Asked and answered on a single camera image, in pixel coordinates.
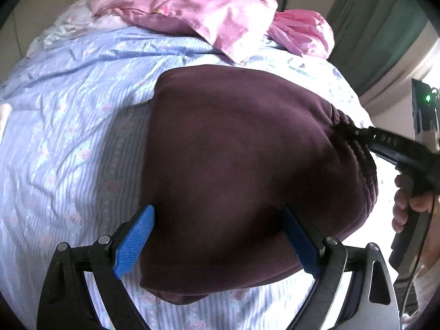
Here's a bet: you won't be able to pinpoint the green curtain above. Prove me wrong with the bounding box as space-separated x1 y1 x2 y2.
325 0 433 92

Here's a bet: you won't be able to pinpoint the pink crumpled cloth bundle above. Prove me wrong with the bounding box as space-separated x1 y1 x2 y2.
266 9 336 59

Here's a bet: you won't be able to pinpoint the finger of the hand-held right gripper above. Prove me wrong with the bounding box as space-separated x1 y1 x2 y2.
335 123 376 156

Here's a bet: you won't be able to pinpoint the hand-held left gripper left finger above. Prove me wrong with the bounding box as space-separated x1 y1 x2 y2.
36 205 155 330

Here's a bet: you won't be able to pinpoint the blue striped bed sheet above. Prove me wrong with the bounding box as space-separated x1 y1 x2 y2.
0 26 375 330

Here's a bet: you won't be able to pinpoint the pink satin pillow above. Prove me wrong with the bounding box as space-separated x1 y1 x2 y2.
90 0 279 64

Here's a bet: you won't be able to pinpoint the person's right hand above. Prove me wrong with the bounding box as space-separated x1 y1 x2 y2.
392 175 439 234

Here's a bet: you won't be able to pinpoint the white floral blanket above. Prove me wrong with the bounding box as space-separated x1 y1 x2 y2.
26 0 148 57

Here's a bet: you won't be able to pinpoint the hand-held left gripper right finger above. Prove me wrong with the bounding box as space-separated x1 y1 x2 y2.
281 206 401 330

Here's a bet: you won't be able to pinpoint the maroon pants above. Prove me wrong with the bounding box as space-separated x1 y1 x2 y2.
139 67 380 306

